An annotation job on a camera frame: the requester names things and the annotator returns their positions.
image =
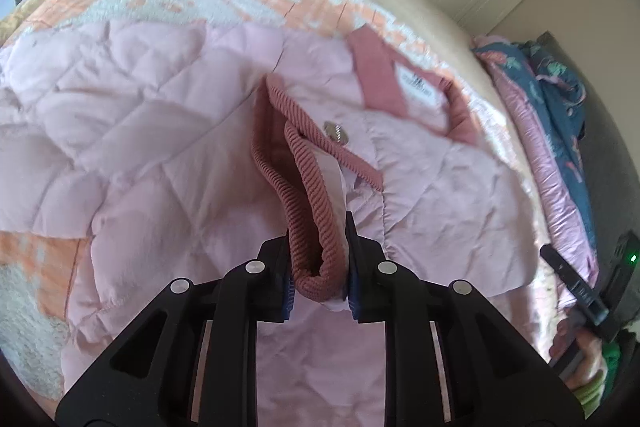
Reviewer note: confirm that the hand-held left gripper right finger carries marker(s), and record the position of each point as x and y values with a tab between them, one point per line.
351	302

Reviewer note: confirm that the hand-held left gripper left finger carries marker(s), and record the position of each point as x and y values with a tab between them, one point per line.
286	302

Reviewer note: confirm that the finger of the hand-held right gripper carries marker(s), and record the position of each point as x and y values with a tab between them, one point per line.
570	277

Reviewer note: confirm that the pink quilted jacket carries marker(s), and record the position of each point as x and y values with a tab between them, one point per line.
200	132

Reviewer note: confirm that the person's green-sleeved right forearm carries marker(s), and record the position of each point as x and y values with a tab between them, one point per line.
610	362

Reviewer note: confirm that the person's right hand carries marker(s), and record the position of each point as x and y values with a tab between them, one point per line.
590	352

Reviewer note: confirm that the grey headboard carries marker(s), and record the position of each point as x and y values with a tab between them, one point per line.
610	147

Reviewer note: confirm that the blue floral quilt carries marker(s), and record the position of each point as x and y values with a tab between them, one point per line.
550	107

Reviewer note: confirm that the white oval panel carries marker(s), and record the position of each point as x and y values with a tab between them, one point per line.
6	7

